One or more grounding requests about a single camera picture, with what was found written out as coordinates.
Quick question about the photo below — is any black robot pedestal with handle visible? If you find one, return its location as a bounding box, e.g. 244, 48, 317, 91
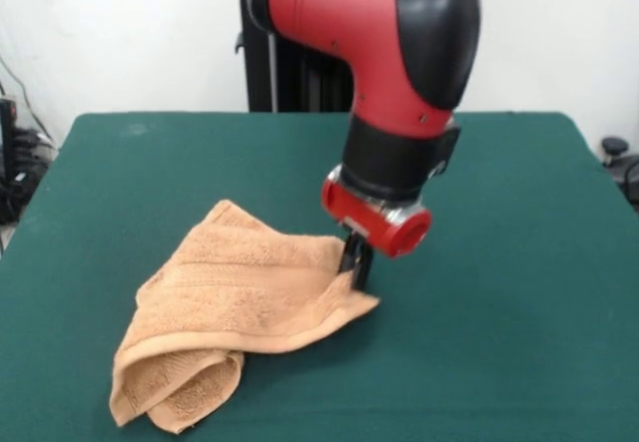
218, 0, 356, 113

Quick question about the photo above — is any black office chair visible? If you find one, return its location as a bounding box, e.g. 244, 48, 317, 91
600, 136, 639, 214

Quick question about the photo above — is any black electronics box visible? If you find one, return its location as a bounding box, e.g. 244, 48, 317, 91
0, 97, 20, 184

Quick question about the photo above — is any black cable bundle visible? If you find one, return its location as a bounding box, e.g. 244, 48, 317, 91
0, 127, 57, 226

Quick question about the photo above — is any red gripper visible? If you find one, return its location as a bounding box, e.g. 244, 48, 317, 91
320, 175, 433, 293

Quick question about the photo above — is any grey wall cable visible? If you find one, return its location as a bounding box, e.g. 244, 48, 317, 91
0, 55, 54, 139

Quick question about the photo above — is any orange terry towel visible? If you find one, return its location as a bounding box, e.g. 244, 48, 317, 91
110, 200, 383, 434

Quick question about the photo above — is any dark green tablecloth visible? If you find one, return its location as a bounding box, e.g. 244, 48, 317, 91
0, 111, 639, 442

